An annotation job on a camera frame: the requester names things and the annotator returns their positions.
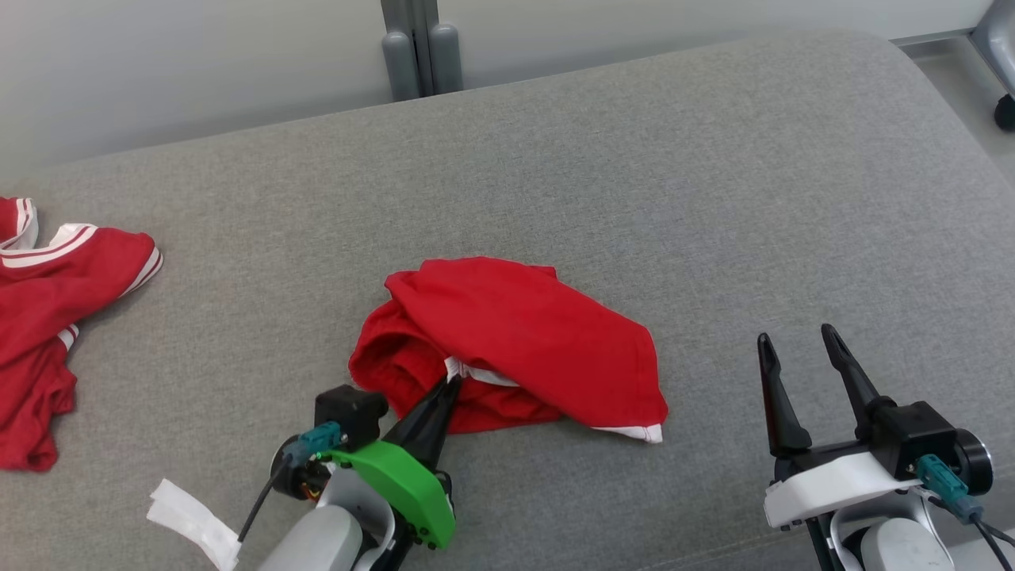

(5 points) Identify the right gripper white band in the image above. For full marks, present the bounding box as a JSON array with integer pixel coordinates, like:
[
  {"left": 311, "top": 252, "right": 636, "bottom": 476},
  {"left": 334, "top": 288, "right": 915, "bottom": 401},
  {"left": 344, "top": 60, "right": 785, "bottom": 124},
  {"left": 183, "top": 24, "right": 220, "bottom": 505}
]
[{"left": 756, "top": 323, "right": 927, "bottom": 531}]

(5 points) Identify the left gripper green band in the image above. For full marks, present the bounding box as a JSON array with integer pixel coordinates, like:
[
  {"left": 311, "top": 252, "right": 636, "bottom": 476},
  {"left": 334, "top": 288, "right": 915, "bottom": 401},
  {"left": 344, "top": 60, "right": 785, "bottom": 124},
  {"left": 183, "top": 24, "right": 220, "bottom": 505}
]
[{"left": 317, "top": 376, "right": 463, "bottom": 551}]

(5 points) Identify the plain red garment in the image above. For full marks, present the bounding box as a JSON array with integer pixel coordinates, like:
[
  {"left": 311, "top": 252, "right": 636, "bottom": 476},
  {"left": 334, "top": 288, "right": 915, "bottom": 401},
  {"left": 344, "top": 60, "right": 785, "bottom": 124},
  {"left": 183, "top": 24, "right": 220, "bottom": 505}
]
[{"left": 348, "top": 256, "right": 669, "bottom": 444}]

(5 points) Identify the red garment with white stripes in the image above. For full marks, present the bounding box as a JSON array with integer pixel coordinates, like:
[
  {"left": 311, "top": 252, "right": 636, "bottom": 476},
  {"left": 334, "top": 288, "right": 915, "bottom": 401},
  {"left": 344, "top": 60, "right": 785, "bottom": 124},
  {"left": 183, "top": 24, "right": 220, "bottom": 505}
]
[{"left": 0, "top": 196, "right": 164, "bottom": 473}]

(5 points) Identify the white fabric strip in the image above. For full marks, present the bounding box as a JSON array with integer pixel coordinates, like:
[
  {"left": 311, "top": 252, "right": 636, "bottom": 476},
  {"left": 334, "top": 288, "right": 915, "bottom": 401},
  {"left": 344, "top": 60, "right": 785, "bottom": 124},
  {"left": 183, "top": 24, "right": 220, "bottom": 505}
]
[{"left": 146, "top": 478, "right": 242, "bottom": 571}]

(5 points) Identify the grey chair base with caster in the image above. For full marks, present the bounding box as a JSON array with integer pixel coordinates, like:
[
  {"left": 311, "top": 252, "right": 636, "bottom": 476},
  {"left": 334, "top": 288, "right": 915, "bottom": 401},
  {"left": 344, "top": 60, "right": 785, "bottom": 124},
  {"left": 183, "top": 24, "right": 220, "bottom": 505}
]
[{"left": 969, "top": 0, "right": 1015, "bottom": 132}]

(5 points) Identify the teal left cable connector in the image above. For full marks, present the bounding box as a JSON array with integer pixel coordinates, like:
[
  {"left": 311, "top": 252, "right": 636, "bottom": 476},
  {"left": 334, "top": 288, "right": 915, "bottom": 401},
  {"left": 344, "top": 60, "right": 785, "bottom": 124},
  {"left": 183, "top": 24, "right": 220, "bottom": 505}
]
[{"left": 287, "top": 422, "right": 344, "bottom": 467}]

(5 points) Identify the teal cable connector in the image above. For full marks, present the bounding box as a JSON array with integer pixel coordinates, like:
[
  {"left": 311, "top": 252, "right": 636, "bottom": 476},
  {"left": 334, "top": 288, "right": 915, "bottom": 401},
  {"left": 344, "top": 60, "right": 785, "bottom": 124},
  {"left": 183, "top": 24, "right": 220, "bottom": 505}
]
[
  {"left": 287, "top": 422, "right": 344, "bottom": 467},
  {"left": 915, "top": 454, "right": 985, "bottom": 525}
]

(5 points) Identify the teal right cable connector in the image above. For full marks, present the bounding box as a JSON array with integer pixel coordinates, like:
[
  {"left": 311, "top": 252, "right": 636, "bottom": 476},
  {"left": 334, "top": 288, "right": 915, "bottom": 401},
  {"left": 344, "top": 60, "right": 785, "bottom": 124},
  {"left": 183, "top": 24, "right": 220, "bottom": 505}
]
[{"left": 915, "top": 454, "right": 985, "bottom": 525}]

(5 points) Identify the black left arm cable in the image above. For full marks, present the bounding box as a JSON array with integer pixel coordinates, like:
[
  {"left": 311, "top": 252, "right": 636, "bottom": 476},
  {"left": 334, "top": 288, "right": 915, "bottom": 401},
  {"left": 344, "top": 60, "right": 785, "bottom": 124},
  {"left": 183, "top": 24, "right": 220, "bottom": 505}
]
[{"left": 236, "top": 456, "right": 296, "bottom": 545}]

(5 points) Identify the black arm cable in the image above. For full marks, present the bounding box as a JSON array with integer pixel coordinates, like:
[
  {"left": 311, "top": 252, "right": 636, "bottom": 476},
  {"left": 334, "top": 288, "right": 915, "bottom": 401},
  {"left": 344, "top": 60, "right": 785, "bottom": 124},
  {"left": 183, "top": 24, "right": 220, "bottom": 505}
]
[
  {"left": 236, "top": 456, "right": 296, "bottom": 545},
  {"left": 969, "top": 512, "right": 1015, "bottom": 571}
]

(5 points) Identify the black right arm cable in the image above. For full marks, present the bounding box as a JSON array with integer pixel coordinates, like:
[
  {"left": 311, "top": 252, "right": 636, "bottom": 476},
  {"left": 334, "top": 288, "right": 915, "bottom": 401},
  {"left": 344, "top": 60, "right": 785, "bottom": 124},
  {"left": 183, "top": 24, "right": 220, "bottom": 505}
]
[{"left": 969, "top": 512, "right": 1015, "bottom": 571}]

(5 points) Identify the grey partition post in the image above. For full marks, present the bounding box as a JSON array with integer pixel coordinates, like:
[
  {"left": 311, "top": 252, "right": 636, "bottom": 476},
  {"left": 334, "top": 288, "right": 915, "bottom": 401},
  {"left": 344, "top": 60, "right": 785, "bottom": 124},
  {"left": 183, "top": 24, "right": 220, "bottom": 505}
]
[{"left": 380, "top": 0, "right": 464, "bottom": 103}]

